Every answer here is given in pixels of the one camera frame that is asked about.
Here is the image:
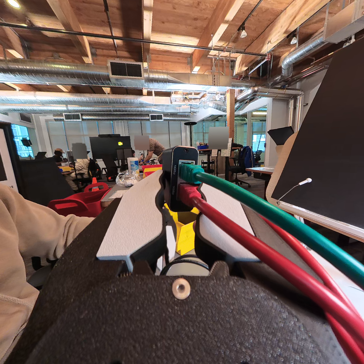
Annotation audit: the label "yellow plastic bin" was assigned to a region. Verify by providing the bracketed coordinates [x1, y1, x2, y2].
[163, 203, 200, 255]

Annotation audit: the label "black display screen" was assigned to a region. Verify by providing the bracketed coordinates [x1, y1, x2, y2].
[89, 134, 132, 168]

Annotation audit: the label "clear plastic bag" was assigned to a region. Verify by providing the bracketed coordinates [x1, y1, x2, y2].
[116, 170, 142, 187]

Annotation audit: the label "black board with pale frame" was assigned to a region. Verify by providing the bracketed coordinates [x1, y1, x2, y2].
[265, 37, 364, 242]

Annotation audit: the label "wooden support post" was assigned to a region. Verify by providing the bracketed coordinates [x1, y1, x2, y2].
[226, 89, 236, 143]

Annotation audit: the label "round black rimmed object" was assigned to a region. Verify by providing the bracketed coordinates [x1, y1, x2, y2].
[160, 254, 210, 276]

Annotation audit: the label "thin silver air duct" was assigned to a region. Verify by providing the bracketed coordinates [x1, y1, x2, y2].
[53, 113, 191, 121]

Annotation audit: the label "thin white-tipped wire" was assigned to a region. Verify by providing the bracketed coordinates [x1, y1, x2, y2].
[276, 178, 313, 206]

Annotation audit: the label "blue jacket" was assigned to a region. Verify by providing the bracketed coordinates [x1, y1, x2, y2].
[240, 146, 255, 169]

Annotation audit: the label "small black angled panel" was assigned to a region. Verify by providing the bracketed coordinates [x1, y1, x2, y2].
[267, 126, 295, 145]

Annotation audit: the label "black and white printed sign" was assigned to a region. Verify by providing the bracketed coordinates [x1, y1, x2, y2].
[0, 122, 19, 192]

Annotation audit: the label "bent silver air duct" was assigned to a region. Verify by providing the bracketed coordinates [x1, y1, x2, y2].
[280, 28, 333, 78]

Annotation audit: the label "black office chair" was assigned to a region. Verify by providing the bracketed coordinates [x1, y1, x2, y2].
[229, 146, 252, 188]

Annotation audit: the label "dark panel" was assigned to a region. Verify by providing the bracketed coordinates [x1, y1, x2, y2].
[18, 158, 74, 206]

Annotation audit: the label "red ethernet cable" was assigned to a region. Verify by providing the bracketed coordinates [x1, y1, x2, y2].
[179, 183, 364, 364]

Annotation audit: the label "white air vent grille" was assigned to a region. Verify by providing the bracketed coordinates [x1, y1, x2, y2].
[107, 59, 144, 79]

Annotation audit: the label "person's left forearm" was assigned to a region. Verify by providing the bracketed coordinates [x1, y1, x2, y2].
[0, 183, 96, 363]

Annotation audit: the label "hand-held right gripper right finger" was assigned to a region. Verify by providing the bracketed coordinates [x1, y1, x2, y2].
[194, 183, 260, 263]

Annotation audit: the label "red and yellow bins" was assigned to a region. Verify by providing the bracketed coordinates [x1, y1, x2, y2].
[142, 164, 162, 179]

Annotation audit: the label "wooden desk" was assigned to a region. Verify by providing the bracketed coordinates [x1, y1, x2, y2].
[246, 166, 275, 177]

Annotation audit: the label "large silver air duct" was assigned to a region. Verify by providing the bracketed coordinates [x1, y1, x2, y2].
[0, 61, 256, 91]

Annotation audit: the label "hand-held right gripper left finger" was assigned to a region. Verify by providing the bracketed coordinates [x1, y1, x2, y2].
[96, 170, 168, 273]

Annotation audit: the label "black floor lamp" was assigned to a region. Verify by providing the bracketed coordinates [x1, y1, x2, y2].
[184, 122, 197, 148]

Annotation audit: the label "green ethernet cable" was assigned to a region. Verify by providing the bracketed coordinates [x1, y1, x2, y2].
[179, 163, 364, 288]

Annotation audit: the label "black ethernet port box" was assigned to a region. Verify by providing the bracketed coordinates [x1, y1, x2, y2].
[161, 146, 199, 212]

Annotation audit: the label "red tote basket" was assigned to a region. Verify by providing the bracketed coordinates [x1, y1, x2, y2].
[48, 182, 112, 218]

